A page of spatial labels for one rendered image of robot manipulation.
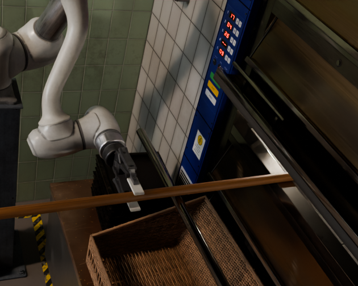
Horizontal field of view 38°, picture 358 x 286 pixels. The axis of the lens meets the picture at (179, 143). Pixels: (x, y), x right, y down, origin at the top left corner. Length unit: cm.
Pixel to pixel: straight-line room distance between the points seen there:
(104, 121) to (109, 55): 102
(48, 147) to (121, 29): 110
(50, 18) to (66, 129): 51
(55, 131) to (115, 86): 116
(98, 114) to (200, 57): 62
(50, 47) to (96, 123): 53
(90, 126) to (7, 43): 54
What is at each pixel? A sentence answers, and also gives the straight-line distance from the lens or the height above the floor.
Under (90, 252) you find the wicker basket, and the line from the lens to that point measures 207.
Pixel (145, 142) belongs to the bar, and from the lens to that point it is 178.
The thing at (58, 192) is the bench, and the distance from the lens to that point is 241.
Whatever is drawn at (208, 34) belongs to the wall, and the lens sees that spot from 213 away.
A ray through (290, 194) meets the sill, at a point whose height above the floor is 118.
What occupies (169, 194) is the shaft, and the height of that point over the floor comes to 120.
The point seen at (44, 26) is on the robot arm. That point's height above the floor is 131.
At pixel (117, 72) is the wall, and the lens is 276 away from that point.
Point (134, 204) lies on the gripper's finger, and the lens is 155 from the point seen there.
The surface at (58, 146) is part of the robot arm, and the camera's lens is 169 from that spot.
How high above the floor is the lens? 223
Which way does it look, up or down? 36 degrees down
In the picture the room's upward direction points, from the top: 15 degrees clockwise
